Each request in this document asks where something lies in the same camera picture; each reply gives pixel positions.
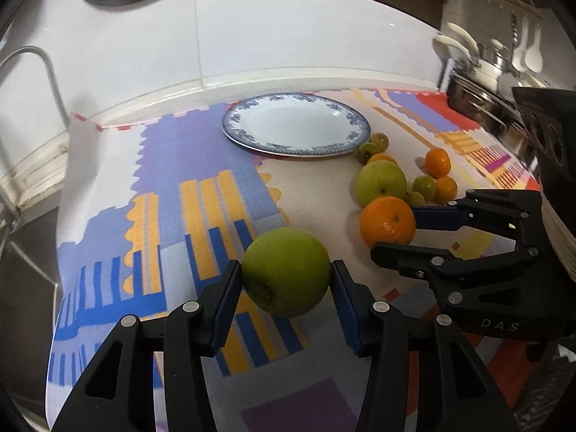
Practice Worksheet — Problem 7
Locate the white hanging spoon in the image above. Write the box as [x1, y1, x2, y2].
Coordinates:
[524, 23, 544, 73]

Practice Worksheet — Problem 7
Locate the white lidded pot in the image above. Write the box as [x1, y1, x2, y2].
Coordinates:
[469, 39, 517, 91]

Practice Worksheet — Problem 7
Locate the large orange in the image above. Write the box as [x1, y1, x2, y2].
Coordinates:
[359, 196, 416, 249]

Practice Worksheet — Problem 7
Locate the small yellowish lime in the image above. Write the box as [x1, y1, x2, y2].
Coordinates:
[404, 191, 426, 208]

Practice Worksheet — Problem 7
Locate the green round lime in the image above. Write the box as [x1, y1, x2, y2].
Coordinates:
[412, 175, 436, 202]

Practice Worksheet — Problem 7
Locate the colourful patterned table cloth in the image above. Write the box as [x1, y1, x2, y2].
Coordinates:
[44, 87, 544, 432]

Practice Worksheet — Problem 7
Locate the steel kitchen sink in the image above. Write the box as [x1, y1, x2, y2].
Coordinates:
[1, 203, 63, 417]

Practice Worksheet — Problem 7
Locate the large green apple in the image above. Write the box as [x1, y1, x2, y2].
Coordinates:
[354, 160, 407, 208]

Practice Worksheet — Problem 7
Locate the small green lime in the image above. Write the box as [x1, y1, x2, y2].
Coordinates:
[356, 141, 380, 165]

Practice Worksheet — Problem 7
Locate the chrome kitchen faucet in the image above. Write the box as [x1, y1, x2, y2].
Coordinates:
[0, 46, 69, 208]

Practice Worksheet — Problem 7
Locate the orange lemon-shaped citrus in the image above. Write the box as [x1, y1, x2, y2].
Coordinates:
[367, 152, 396, 164]

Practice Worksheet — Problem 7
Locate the white pot handle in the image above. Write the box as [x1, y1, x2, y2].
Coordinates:
[447, 22, 480, 55]
[433, 34, 473, 62]

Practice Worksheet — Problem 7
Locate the stainless steel pot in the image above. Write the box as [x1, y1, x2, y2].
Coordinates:
[446, 72, 536, 168]

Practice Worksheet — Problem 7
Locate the blue white porcelain plate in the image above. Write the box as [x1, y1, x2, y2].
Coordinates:
[222, 93, 371, 158]

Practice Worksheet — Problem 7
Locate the brownish green lime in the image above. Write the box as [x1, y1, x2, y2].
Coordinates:
[369, 133, 390, 152]

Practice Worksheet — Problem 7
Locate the small orange mandarin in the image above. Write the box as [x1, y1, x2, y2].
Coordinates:
[425, 148, 452, 179]

